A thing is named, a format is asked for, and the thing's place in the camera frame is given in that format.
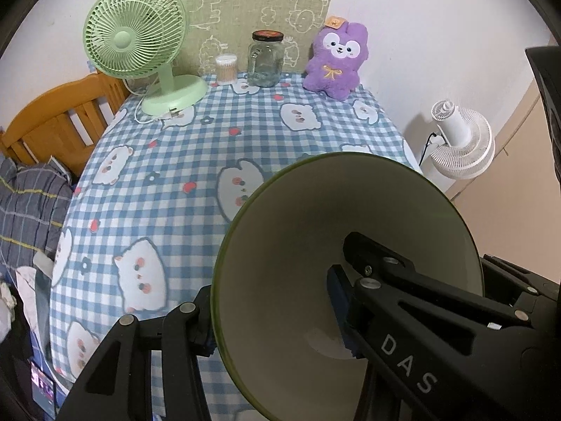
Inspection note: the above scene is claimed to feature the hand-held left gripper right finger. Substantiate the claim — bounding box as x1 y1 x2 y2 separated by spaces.
326 264 383 421

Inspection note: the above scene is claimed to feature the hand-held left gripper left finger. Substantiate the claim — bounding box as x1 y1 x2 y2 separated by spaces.
55 285 217 421

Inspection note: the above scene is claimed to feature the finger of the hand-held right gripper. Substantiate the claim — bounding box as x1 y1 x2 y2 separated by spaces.
482 253 561 313
343 232 534 330

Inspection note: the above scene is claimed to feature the green-rimmed floral bowl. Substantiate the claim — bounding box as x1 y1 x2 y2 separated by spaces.
211 151 485 421

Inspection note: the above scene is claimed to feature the white desk fan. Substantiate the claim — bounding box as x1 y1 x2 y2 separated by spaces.
424 99 496 180

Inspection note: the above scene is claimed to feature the lit tablet screen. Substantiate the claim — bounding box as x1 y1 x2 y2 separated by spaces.
28 359 58 420

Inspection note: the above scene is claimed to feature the blue checked tablecloth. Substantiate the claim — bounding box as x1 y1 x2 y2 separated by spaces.
48 72 421 421

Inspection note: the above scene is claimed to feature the black curved object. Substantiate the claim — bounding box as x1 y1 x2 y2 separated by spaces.
525 46 561 186

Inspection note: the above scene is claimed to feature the white crumpled cloth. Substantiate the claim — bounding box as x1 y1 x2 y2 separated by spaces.
0 281 19 343

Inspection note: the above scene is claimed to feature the grey striped pillow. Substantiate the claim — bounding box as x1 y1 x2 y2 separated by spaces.
0 158 75 269

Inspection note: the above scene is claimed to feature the purple plush toy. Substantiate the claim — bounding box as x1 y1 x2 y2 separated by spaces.
302 15 370 101

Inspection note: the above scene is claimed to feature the glass jar with dark lid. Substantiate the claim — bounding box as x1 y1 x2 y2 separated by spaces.
248 30 285 88

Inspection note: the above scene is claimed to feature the wooden bed headboard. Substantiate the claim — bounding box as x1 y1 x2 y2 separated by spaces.
0 72 130 179

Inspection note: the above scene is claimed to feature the cotton swab container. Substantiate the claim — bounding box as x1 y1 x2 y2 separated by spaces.
215 54 240 84

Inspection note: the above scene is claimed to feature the green desk fan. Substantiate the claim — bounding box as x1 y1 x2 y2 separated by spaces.
82 0 208 117

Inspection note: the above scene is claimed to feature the black fan cable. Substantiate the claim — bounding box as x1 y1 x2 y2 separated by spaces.
418 131 440 166

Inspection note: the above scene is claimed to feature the white fan cable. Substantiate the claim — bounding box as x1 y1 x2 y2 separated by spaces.
122 78 182 125

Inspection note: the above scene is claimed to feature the green patterned wall board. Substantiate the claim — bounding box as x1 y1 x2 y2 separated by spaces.
177 0 336 78

